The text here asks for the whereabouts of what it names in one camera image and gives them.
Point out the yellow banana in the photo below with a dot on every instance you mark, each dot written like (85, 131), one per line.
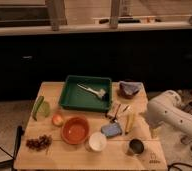
(130, 122)

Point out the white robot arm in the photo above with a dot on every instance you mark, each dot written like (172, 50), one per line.
(166, 108)

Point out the red bowl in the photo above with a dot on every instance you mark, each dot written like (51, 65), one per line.
(75, 130)

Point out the green plastic tray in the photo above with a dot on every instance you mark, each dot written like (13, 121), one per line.
(75, 98)

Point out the white dish brush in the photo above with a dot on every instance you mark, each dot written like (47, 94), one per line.
(101, 94)

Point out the purple crumpled cloth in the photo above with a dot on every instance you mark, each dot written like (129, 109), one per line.
(129, 89)

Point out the small brown box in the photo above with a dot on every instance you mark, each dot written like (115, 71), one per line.
(113, 111)

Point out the silver spoon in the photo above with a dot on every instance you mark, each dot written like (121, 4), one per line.
(124, 110)

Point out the blue sponge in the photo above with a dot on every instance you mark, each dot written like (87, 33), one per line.
(111, 130)

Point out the orange peach fruit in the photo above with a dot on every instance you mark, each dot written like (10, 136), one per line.
(57, 120)

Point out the white cup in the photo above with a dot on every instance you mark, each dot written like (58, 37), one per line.
(97, 142)

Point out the light green vegetable piece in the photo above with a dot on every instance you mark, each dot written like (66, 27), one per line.
(44, 109)

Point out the green cucumber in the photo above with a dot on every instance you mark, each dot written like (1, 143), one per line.
(36, 106)

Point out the wooden folding table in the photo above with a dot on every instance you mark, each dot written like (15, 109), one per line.
(65, 157)

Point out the metal cup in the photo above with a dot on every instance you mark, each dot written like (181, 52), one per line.
(135, 147)

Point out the bunch of dark grapes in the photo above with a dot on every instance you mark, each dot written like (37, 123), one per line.
(40, 143)

